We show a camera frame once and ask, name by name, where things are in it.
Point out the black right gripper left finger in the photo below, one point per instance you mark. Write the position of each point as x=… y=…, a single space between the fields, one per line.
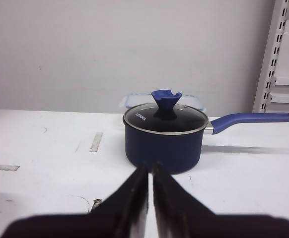
x=121 y=215

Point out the blue saucepan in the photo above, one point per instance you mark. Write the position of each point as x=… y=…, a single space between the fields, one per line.
x=180 y=153

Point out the clear plastic container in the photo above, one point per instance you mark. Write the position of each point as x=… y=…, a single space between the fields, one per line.
x=134 y=99

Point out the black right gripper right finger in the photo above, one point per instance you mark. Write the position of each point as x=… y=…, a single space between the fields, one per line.
x=180 y=215

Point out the white metal shelf rack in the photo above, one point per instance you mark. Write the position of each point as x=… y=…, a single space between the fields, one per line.
x=273 y=85

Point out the glass pot lid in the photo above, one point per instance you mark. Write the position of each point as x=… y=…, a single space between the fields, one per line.
x=165 y=116

